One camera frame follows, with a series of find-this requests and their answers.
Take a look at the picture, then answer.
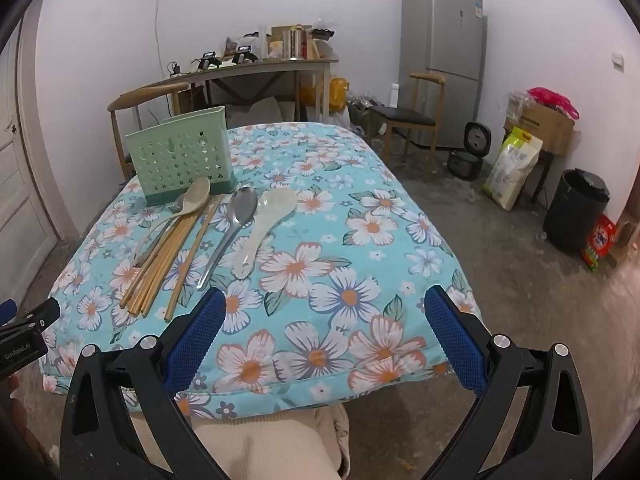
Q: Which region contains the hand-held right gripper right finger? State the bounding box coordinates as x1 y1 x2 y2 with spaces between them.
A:
422 285 597 480

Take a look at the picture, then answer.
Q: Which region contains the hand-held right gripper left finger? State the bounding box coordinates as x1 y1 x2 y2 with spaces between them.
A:
59 287 228 480

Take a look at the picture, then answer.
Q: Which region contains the bundle of bamboo chopsticks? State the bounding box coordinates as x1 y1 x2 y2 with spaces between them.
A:
119 195 224 322

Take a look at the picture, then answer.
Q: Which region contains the small metal spoon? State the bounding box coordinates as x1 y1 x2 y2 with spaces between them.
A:
134 195 187 268

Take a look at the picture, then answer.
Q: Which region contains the large metal spoon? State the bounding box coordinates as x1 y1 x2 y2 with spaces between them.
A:
196 186 259 290

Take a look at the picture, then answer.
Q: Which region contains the beige plastic spoon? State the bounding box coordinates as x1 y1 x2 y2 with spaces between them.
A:
160 177 212 233

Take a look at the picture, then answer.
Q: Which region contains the green perforated utensil holder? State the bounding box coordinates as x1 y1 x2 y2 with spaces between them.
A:
124 105 236 207

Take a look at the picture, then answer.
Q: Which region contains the white panelled door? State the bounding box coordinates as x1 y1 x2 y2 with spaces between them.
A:
0 25 58 301

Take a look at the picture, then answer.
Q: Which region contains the blue floral quilt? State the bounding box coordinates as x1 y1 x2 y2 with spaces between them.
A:
42 122 483 416

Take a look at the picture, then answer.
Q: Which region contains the red printed box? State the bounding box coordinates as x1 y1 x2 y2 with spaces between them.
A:
581 213 618 273

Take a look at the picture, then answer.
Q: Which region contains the black trash bin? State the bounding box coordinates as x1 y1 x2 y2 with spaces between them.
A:
542 169 611 253

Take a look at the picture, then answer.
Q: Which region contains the yellow white rice bag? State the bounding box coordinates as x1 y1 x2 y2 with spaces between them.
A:
482 127 544 212

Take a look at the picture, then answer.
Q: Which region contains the black rice cooker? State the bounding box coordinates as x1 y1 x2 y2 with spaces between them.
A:
446 121 491 180

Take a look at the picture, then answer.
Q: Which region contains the wooden chair with black seat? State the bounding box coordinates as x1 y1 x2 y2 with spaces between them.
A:
369 72 447 183

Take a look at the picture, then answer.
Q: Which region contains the brown cardboard box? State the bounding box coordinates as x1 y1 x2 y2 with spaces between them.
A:
505 91 576 156

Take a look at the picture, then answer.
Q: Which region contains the dark green bag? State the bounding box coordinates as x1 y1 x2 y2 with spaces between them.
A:
347 95 382 136

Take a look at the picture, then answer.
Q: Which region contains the wooden round-back chair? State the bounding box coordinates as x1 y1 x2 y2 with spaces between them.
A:
107 81 191 181

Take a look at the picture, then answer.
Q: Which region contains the pink plastic bag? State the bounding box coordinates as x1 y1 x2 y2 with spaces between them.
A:
527 87 580 120

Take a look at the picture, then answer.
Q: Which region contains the yellow plastic bag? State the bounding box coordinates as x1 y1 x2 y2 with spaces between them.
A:
300 77 348 111

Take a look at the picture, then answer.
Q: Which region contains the wooden desk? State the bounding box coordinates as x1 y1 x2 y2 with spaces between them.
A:
132 57 340 123

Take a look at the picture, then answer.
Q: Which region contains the stack of boxes and books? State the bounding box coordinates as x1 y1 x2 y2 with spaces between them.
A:
270 24 323 61

